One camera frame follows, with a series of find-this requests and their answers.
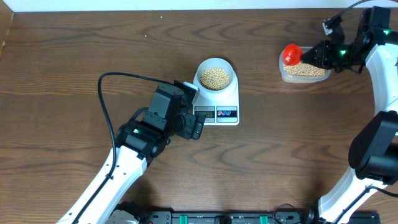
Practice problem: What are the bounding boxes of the red plastic measuring scoop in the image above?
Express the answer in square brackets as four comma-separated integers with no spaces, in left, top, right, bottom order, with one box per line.
[282,44,303,66]

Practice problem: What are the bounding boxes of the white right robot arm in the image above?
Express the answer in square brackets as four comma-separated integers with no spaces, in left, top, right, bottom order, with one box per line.
[301,6,397,223]

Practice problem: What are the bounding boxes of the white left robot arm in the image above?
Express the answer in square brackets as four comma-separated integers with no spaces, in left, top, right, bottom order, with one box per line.
[59,82,205,223]

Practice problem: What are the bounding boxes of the white digital kitchen scale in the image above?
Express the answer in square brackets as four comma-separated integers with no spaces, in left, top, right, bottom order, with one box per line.
[193,72,239,126]

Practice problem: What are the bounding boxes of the soybeans in grey bowl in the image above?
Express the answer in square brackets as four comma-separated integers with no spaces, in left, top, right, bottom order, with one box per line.
[200,67,229,91]

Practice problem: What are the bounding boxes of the grey plastic bowl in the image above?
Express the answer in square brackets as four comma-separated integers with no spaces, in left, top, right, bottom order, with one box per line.
[195,58,234,91]

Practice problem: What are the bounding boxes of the pile of soybeans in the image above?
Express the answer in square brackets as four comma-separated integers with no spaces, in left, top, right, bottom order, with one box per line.
[284,62,326,77]

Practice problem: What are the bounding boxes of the clear plastic container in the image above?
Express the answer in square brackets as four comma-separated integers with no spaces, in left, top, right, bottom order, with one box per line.
[279,47,331,83]

